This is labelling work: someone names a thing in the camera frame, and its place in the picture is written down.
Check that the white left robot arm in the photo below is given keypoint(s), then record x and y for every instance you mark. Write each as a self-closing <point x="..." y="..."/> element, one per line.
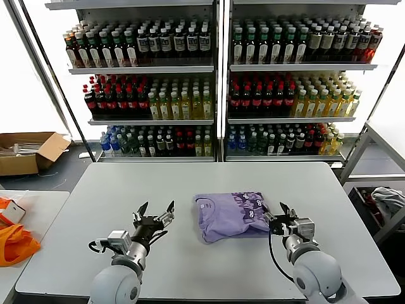
<point x="117" y="285"/>

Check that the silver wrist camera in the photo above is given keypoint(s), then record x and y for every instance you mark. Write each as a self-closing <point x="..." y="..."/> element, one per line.
<point x="305" y="228"/>
<point x="118" y="239"/>

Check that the grey crumpled cloth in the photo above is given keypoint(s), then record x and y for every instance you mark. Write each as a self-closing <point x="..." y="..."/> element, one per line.
<point x="389" y="199"/>

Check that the red item in bin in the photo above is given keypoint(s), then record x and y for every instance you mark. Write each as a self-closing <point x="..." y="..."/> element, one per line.
<point x="368" y="198"/>

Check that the black storage bin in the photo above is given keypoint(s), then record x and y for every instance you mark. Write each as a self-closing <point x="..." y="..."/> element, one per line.
<point x="359" y="209"/>

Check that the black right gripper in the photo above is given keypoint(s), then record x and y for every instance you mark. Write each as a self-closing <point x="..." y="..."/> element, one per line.
<point x="280" y="226"/>

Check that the black-white label dark bottle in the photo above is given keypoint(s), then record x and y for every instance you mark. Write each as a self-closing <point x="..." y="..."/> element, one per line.
<point x="166" y="44"/>
<point x="340" y="41"/>
<point x="143" y="44"/>
<point x="192" y="42"/>
<point x="352" y="41"/>
<point x="154" y="44"/>
<point x="364" y="41"/>
<point x="205" y="42"/>
<point x="179" y="43"/>

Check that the grey metal cart frame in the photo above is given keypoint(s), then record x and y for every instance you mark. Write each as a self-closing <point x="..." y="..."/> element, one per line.
<point x="353" y="158"/>

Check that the small white plastic piece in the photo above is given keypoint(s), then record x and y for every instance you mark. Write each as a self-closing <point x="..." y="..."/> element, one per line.
<point x="84" y="154"/>

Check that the bundle of white strips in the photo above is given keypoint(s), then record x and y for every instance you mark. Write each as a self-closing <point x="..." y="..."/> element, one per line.
<point x="22" y="148"/>

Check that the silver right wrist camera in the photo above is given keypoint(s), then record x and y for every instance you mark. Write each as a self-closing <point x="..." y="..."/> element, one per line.
<point x="305" y="228"/>

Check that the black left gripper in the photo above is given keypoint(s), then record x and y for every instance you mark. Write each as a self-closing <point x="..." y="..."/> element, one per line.
<point x="147" y="226"/>

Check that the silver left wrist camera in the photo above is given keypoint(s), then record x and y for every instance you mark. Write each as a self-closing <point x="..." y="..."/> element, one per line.
<point x="118" y="239"/>

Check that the open cardboard box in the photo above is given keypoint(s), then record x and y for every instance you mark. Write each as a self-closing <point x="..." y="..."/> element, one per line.
<point x="19" y="164"/>

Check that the white and orange box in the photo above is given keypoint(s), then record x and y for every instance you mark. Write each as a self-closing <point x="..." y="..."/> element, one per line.
<point x="14" y="211"/>

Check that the blue water bottle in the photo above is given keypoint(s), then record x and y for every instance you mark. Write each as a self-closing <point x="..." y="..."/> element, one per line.
<point x="106" y="147"/>
<point x="232" y="145"/>
<point x="115" y="147"/>
<point x="242" y="145"/>

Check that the black window frame pole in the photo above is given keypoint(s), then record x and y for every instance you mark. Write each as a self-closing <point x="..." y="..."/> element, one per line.
<point x="58" y="79"/>
<point x="371" y="111"/>

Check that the orange fabric bag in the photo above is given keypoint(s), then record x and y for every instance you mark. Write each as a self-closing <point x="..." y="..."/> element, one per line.
<point x="16" y="245"/>

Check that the small red cap cola bottle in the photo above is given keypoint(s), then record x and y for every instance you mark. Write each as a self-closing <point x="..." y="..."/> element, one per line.
<point x="319" y="144"/>
<point x="180" y="145"/>
<point x="309" y="144"/>
<point x="190" y="145"/>

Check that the white side table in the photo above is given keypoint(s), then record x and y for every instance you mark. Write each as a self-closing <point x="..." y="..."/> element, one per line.
<point x="47" y="215"/>

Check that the small yellow juice bottle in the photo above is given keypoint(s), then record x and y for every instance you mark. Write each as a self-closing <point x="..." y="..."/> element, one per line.
<point x="208" y="147"/>
<point x="328" y="145"/>
<point x="198" y="147"/>
<point x="337" y="145"/>

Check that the grey window frame pillar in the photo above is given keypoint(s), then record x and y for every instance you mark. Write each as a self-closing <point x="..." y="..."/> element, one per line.
<point x="46" y="79"/>

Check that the beige label dark bottle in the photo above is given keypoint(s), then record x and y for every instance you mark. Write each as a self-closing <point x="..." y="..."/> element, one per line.
<point x="315" y="42"/>
<point x="328" y="42"/>

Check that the purple printed T-shirt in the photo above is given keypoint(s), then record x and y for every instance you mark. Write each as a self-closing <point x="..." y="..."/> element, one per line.
<point x="221" y="218"/>

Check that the red tea bottle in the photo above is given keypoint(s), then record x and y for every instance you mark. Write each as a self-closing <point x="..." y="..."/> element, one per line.
<point x="375" y="44"/>
<point x="73" y="55"/>

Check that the green label tea bottle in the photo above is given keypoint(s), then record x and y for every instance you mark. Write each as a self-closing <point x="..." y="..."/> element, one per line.
<point x="301" y="47"/>
<point x="107" y="55"/>
<point x="238" y="47"/>
<point x="83" y="55"/>
<point x="119" y="54"/>
<point x="276" y="47"/>
<point x="251" y="47"/>
<point x="263" y="47"/>
<point x="289" y="47"/>
<point x="131" y="54"/>
<point x="95" y="55"/>

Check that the grey metal shelving unit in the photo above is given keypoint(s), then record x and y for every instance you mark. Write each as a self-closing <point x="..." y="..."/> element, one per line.
<point x="300" y="67"/>
<point x="142" y="70"/>

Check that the small white cap dark bottle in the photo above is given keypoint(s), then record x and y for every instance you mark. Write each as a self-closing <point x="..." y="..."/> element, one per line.
<point x="300" y="144"/>
<point x="281" y="145"/>
<point x="152" y="147"/>
<point x="170" y="145"/>
<point x="143" y="147"/>
<point x="271" y="145"/>
<point x="290" y="144"/>
<point x="161" y="145"/>

